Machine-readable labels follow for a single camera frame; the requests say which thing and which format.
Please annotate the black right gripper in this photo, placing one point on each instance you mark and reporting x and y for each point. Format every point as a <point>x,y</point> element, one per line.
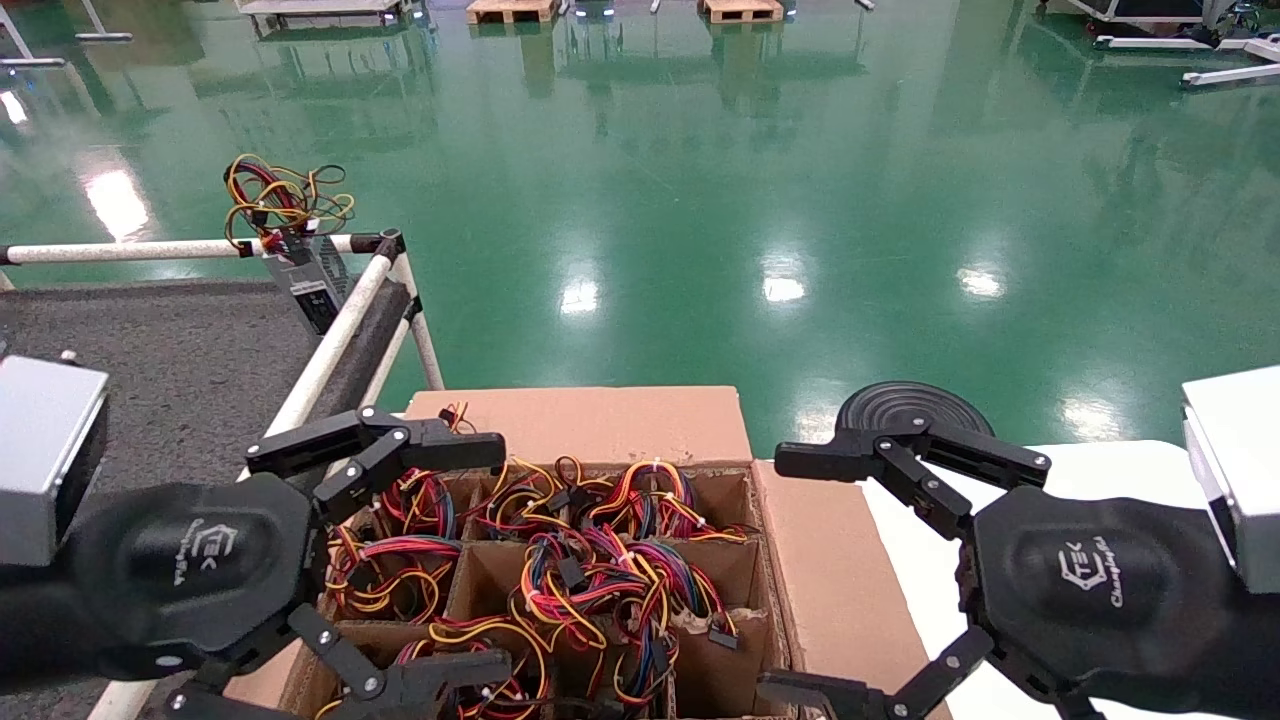
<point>1100,590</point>

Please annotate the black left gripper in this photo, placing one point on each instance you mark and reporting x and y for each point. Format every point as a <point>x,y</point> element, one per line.
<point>190,570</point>

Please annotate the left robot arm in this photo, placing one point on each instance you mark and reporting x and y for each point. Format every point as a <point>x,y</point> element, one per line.
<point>30,630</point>

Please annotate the dark mobile robot base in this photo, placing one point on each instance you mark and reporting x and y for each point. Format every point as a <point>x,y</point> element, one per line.
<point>594,8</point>

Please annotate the brown cardboard divider box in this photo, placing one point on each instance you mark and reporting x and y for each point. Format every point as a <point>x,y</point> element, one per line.
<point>600,425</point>

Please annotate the black round ribbed disc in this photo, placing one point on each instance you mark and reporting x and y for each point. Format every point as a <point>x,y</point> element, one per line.
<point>900,400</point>

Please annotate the wooden pallet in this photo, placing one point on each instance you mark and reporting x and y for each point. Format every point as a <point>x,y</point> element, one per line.
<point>512,10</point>
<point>742,10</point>

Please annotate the grey background table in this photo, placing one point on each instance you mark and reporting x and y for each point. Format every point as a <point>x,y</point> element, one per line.
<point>320,8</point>

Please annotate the white stand leg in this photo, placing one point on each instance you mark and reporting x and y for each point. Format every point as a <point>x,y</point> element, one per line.
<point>30,62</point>
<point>105,37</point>

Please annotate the black wheeled equipment case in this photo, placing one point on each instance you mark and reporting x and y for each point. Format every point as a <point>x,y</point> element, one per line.
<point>1140,8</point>

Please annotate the white pipe frame cart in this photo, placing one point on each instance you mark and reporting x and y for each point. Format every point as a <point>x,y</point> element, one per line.
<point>337,333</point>

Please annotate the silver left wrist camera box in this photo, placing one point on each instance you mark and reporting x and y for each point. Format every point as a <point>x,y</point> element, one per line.
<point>45,450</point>

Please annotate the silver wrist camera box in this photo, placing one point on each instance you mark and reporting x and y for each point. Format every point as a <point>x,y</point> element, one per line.
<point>45,450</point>
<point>1240,470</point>

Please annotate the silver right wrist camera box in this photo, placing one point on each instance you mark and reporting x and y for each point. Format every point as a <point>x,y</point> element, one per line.
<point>1240,470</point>

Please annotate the white equipment base rail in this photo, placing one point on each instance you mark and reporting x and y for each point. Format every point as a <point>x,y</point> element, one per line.
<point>1230,75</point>
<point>1180,42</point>

